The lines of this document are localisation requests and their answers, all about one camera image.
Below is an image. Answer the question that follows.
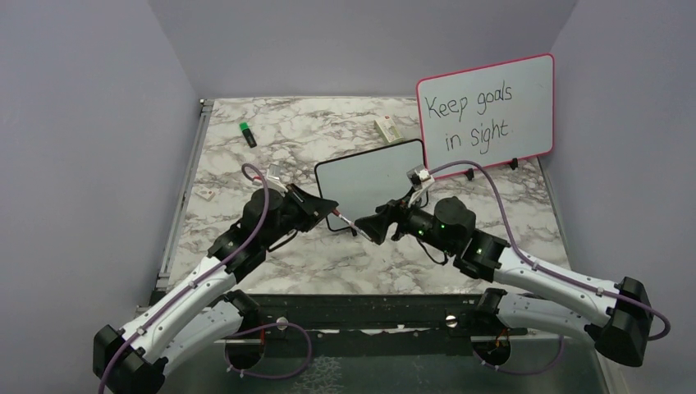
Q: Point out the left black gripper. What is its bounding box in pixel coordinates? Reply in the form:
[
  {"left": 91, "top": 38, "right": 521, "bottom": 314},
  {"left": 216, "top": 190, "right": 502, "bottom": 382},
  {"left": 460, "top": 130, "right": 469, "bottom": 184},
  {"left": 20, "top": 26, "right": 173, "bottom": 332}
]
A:
[{"left": 263, "top": 183, "right": 339, "bottom": 249}]

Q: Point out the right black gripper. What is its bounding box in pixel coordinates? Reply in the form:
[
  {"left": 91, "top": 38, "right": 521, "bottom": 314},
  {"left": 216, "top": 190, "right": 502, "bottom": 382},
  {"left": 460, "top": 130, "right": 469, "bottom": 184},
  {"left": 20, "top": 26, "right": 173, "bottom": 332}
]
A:
[{"left": 355, "top": 187, "right": 456, "bottom": 255}]

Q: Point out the white red marker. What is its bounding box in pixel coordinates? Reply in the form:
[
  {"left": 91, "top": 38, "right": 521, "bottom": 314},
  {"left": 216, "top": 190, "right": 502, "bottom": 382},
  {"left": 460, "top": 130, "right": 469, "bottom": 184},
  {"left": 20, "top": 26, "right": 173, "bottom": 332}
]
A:
[{"left": 336, "top": 213, "right": 372, "bottom": 241}]

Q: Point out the black framed whiteboard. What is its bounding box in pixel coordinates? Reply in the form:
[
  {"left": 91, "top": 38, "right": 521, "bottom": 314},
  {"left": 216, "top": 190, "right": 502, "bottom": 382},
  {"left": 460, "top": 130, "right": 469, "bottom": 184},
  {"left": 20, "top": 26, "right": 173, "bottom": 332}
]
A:
[{"left": 314, "top": 139, "right": 424, "bottom": 220}]

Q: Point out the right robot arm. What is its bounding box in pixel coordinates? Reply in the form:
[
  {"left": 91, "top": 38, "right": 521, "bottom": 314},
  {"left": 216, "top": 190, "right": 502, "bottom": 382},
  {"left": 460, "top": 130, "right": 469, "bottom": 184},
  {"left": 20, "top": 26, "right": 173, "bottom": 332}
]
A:
[{"left": 355, "top": 197, "right": 653, "bottom": 367}]

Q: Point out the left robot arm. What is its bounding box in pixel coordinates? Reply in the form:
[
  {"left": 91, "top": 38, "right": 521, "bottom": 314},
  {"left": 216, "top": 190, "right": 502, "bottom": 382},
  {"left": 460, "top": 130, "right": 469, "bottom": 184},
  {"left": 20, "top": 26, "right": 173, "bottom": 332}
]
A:
[{"left": 93, "top": 184, "right": 338, "bottom": 393}]

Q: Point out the white whiteboard eraser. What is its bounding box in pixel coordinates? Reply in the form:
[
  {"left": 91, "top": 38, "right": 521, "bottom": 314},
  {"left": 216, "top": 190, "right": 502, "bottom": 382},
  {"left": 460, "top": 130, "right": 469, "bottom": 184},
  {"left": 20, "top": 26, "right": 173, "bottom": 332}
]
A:
[{"left": 373, "top": 115, "right": 405, "bottom": 144}]

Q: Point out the pink framed whiteboard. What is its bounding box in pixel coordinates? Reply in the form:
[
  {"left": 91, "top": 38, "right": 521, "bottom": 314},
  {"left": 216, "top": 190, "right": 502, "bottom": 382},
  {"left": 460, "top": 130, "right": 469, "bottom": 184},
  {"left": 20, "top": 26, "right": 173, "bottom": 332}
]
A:
[{"left": 416, "top": 53, "right": 555, "bottom": 177}]

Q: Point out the green black highlighter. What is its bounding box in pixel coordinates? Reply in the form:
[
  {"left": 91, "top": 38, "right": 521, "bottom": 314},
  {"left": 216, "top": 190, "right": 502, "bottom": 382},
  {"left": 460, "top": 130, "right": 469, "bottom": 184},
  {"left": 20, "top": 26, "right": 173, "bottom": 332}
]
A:
[{"left": 239, "top": 122, "right": 258, "bottom": 148}]

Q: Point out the small white red tag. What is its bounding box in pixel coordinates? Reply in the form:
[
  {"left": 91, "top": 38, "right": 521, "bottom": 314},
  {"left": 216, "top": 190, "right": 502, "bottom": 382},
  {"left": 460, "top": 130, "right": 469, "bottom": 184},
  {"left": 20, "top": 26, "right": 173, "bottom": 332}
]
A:
[{"left": 196, "top": 187, "right": 216, "bottom": 201}]

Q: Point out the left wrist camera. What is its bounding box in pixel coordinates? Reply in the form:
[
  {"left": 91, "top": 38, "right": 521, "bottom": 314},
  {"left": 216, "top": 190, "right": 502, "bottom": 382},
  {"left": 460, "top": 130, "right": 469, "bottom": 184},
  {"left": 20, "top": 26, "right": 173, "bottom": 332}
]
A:
[{"left": 264, "top": 164, "right": 288, "bottom": 193}]

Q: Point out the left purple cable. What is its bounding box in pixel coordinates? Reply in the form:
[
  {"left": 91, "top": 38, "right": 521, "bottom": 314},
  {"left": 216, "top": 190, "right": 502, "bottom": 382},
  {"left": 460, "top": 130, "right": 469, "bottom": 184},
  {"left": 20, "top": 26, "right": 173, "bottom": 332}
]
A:
[{"left": 96, "top": 163, "right": 314, "bottom": 394}]

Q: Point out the purple cable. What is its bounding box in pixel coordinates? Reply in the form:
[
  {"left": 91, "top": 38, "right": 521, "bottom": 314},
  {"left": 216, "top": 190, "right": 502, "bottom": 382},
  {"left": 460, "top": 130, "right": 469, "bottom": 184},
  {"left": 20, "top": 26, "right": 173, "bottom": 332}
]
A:
[
  {"left": 428, "top": 159, "right": 671, "bottom": 378},
  {"left": 96, "top": 163, "right": 314, "bottom": 394}
]

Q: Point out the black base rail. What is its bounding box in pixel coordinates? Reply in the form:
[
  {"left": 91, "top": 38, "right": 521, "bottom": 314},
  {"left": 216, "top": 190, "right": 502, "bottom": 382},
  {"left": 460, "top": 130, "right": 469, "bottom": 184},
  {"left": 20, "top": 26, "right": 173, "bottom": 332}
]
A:
[{"left": 152, "top": 293, "right": 545, "bottom": 360}]

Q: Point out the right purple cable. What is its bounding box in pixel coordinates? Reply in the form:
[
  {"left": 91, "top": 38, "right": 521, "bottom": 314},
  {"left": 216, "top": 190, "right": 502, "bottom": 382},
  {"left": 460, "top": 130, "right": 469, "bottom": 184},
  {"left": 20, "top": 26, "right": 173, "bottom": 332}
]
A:
[{"left": 428, "top": 159, "right": 671, "bottom": 378}]

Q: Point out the aluminium side rail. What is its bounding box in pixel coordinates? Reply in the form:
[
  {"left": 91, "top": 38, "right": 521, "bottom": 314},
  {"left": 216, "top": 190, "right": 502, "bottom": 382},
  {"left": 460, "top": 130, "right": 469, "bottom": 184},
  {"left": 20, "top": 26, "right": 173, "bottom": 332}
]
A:
[{"left": 154, "top": 99, "right": 215, "bottom": 291}]

